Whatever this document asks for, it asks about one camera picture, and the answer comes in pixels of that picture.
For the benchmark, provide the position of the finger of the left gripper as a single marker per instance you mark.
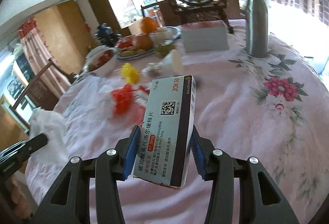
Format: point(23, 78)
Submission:
point(22, 150)

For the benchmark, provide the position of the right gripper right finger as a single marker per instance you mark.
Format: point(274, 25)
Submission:
point(261, 200)

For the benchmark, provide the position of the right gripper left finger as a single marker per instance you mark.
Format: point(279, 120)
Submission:
point(67, 200)

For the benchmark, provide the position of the white floral napkin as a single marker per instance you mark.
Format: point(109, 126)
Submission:
point(52, 124)

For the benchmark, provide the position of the medicine box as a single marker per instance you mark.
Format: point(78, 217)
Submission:
point(164, 147)

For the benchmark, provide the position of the yellow pom-pom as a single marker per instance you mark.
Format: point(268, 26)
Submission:
point(130, 74)

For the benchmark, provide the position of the paper cup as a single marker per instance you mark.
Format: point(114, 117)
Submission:
point(169, 66)

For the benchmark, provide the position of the wooden armchair left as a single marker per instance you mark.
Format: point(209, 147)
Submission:
point(40, 93)

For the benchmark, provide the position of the pink floral tablecloth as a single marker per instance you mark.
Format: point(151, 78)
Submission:
point(274, 108)

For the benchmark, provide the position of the red pink curtain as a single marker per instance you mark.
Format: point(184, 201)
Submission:
point(38, 57)

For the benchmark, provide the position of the white floral bowl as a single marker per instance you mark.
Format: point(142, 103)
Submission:
point(101, 64)

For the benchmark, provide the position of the black canister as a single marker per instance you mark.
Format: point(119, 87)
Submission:
point(106, 36)

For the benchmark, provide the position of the red apple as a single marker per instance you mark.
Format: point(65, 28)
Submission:
point(142, 41)

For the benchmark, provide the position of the white red box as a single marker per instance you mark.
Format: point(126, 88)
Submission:
point(204, 36)

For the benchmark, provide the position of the grey metal bottle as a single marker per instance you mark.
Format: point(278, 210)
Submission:
point(256, 28)

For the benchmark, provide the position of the orange fruit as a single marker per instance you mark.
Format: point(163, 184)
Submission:
point(148, 25)

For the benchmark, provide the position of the blue fruit plate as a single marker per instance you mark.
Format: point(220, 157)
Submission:
point(126, 51)

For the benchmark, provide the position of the glass of green tea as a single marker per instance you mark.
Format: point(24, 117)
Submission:
point(163, 40)

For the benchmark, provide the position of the dark wooden chair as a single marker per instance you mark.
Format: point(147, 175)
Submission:
point(162, 12)

